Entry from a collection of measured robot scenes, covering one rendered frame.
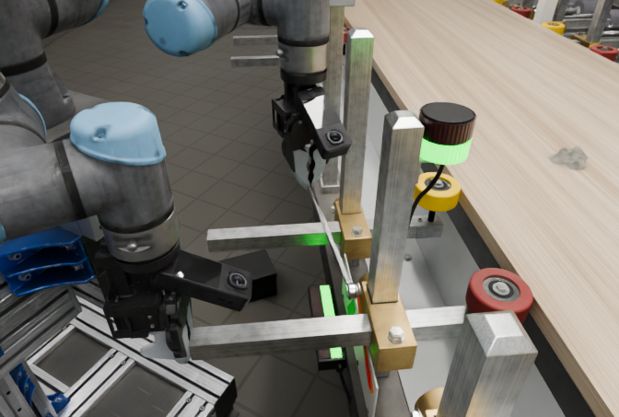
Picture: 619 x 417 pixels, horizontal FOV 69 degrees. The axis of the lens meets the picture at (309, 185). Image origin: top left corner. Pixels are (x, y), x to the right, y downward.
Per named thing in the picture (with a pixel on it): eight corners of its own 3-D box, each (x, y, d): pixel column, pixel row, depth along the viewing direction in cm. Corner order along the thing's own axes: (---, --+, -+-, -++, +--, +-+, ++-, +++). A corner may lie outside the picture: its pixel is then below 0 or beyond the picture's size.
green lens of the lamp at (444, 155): (423, 166, 49) (426, 148, 48) (407, 139, 54) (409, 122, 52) (476, 163, 49) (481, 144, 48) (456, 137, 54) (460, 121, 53)
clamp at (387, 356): (375, 373, 59) (379, 348, 56) (356, 295, 70) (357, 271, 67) (417, 368, 59) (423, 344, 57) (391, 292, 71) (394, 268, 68)
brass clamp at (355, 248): (340, 260, 82) (341, 239, 79) (330, 214, 93) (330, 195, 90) (373, 258, 82) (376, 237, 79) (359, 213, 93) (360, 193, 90)
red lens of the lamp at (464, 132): (426, 145, 47) (429, 126, 46) (410, 121, 52) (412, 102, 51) (481, 143, 48) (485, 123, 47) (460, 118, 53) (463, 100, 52)
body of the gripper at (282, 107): (311, 122, 80) (311, 55, 73) (334, 144, 74) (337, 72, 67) (271, 131, 77) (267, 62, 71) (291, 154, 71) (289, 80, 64)
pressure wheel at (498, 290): (467, 367, 62) (485, 311, 56) (447, 320, 69) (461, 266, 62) (522, 362, 63) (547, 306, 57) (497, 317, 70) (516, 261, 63)
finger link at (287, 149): (307, 163, 77) (307, 117, 72) (311, 168, 75) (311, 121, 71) (281, 169, 75) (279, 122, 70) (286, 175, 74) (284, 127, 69)
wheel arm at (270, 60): (231, 70, 165) (230, 58, 163) (231, 66, 168) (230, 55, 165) (349, 65, 169) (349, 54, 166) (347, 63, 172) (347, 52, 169)
